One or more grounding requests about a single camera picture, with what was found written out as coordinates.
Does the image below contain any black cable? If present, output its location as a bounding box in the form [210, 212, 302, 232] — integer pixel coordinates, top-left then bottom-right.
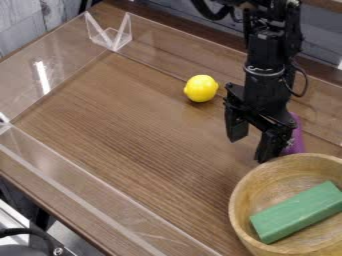
[0, 227, 55, 256]

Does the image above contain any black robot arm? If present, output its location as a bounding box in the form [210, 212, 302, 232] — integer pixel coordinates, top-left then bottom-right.
[191, 0, 306, 163]

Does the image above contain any clear acrylic tray wall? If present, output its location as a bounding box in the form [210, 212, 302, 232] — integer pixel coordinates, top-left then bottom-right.
[0, 121, 222, 256]

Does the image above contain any clear acrylic corner bracket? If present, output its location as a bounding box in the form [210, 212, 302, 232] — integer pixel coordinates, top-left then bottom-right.
[84, 12, 133, 52]

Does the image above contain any brown wooden bowl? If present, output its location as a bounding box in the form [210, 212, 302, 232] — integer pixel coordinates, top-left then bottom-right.
[229, 153, 342, 256]

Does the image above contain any yellow toy lemon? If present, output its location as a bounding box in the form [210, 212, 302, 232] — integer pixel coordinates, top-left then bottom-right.
[183, 74, 219, 103]

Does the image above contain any green rectangular block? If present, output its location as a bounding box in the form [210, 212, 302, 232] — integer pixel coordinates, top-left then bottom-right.
[250, 181, 342, 244]

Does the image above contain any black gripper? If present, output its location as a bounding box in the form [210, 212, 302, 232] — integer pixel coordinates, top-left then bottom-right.
[225, 64, 308, 163]

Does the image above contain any purple toy eggplant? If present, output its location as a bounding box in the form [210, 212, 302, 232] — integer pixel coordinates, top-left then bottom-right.
[282, 113, 305, 155]

